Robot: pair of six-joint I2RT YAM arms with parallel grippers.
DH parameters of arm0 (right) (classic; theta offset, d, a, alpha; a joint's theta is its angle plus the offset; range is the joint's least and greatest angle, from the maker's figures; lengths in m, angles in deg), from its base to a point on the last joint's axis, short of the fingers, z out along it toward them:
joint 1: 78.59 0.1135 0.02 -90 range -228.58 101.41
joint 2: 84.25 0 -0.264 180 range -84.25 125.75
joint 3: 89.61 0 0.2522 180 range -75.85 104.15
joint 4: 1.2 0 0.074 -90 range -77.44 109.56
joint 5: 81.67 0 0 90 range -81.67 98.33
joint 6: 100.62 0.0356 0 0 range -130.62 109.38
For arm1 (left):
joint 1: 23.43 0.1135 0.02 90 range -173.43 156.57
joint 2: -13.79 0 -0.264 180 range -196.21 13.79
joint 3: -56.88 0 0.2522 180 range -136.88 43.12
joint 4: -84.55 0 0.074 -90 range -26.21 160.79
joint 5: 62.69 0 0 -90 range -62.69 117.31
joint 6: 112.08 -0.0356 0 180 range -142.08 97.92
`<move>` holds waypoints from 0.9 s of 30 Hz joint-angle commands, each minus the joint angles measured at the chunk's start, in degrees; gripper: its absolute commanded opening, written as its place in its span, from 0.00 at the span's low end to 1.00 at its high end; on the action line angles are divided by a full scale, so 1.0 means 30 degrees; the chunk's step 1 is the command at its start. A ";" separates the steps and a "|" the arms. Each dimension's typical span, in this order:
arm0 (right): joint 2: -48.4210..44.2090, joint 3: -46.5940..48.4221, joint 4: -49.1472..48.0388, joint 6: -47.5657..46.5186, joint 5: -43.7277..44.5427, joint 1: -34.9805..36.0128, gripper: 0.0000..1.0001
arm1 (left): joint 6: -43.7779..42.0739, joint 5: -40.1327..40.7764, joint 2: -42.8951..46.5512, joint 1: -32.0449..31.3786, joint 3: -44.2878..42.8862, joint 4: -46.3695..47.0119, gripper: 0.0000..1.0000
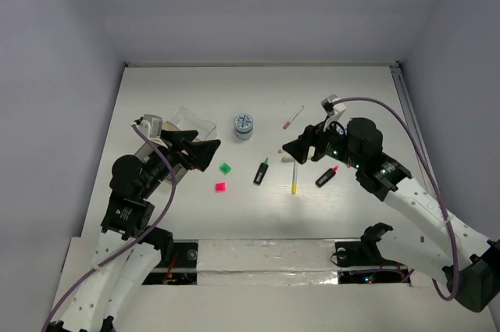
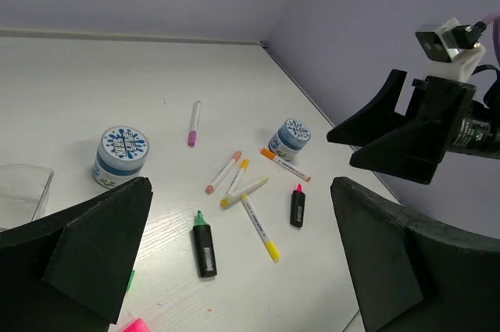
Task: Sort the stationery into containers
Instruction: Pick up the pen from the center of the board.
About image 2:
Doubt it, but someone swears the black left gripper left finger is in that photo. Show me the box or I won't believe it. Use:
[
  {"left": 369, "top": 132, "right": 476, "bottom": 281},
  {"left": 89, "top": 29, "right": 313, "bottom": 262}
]
[{"left": 1, "top": 177, "right": 153, "bottom": 331}]

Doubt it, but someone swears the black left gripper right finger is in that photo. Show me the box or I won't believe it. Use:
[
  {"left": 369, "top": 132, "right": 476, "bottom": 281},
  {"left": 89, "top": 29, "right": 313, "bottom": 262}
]
[{"left": 330, "top": 177, "right": 499, "bottom": 331}]

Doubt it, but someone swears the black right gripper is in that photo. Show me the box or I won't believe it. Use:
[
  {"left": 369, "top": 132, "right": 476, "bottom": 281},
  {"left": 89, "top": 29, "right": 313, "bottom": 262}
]
[{"left": 327, "top": 70, "right": 499, "bottom": 184}]

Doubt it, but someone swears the green highlighter cap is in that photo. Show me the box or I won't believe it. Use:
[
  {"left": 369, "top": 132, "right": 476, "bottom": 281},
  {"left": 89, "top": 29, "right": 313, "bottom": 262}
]
[{"left": 126, "top": 270, "right": 135, "bottom": 292}]

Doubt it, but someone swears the pink tip black highlighter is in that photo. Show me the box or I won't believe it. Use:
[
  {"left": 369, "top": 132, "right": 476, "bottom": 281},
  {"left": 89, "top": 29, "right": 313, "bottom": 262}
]
[{"left": 290, "top": 184, "right": 305, "bottom": 228}]

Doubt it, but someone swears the green tip black highlighter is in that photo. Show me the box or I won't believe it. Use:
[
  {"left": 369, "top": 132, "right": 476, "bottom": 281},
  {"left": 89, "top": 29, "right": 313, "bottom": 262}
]
[{"left": 192, "top": 210, "right": 217, "bottom": 279}]

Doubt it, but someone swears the clear plastic container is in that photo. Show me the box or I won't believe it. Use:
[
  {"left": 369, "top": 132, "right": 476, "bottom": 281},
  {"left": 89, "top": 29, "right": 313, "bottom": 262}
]
[{"left": 0, "top": 164, "right": 54, "bottom": 231}]

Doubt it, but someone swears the right blue paint jar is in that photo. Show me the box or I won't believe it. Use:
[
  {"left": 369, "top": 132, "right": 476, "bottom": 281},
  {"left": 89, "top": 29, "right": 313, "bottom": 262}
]
[{"left": 268, "top": 119, "right": 311, "bottom": 162}]

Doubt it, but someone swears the blue paint jar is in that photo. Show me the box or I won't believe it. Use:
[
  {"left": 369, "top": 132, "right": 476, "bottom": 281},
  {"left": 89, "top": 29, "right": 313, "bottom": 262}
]
[
  {"left": 93, "top": 126, "right": 150, "bottom": 189},
  {"left": 268, "top": 119, "right": 311, "bottom": 162}
]

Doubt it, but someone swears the orange capped white marker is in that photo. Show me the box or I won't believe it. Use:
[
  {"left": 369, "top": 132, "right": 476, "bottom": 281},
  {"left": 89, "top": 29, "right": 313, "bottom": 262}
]
[{"left": 260, "top": 148, "right": 311, "bottom": 182}]

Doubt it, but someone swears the left blue paint jar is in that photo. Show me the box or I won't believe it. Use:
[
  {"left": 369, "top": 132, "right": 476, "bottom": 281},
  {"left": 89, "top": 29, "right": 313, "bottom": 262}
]
[{"left": 93, "top": 126, "right": 150, "bottom": 189}]

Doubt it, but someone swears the yellow capped marker lower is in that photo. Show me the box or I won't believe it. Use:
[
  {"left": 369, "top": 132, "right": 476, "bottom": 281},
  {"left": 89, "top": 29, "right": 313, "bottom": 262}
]
[{"left": 241, "top": 194, "right": 280, "bottom": 262}]

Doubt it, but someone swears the yellow capped marker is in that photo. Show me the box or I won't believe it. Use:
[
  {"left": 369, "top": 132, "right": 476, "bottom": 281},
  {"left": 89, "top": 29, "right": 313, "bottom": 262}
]
[
  {"left": 241, "top": 194, "right": 280, "bottom": 262},
  {"left": 226, "top": 159, "right": 249, "bottom": 195}
]

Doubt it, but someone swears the yellow capped marker upper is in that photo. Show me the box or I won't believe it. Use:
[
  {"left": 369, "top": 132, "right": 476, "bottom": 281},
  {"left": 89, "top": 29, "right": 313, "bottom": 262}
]
[{"left": 226, "top": 159, "right": 249, "bottom": 195}]

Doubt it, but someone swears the peach capped white marker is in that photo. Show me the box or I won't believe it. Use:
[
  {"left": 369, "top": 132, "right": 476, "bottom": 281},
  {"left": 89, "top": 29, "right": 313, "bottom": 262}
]
[{"left": 205, "top": 151, "right": 241, "bottom": 195}]

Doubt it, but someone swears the yellow capped marker crossing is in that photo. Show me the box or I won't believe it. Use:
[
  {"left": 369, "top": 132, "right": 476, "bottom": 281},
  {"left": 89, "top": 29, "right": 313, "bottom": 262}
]
[{"left": 220, "top": 176, "right": 270, "bottom": 208}]

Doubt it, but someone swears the purple capped white marker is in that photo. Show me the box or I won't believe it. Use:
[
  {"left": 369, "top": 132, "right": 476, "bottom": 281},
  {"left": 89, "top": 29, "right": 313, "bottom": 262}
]
[{"left": 187, "top": 101, "right": 201, "bottom": 147}]

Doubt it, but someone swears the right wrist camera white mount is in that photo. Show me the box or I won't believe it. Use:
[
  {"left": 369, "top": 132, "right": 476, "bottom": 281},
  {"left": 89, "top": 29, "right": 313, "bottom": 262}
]
[{"left": 415, "top": 18, "right": 487, "bottom": 83}]

